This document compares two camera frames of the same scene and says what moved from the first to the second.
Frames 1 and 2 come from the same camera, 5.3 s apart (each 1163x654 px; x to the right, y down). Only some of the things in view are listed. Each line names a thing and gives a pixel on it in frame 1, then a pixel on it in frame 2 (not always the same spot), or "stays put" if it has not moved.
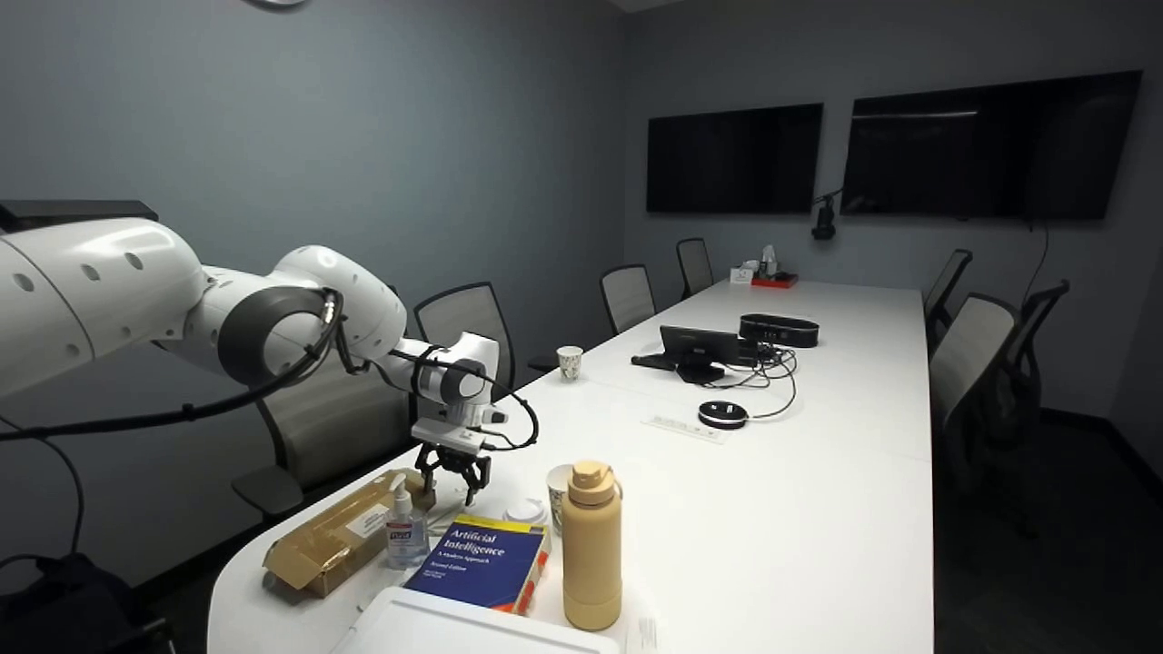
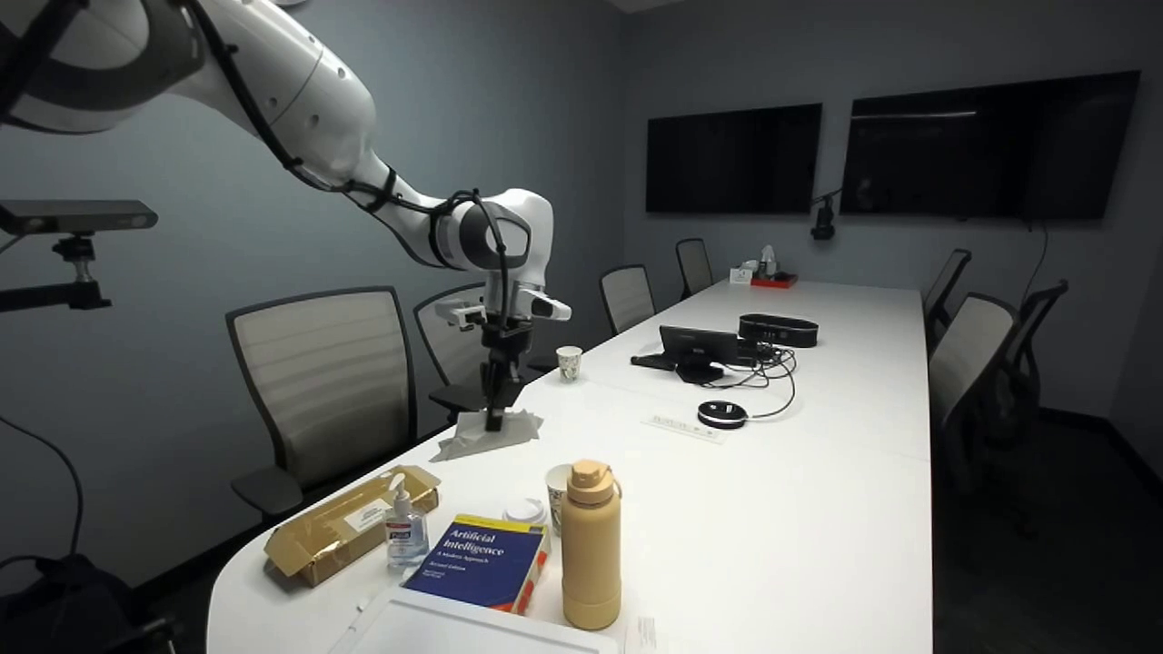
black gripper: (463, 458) -> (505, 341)
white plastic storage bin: (429, 623) stays put
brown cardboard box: (336, 546) stays put
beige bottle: (592, 549) stays put
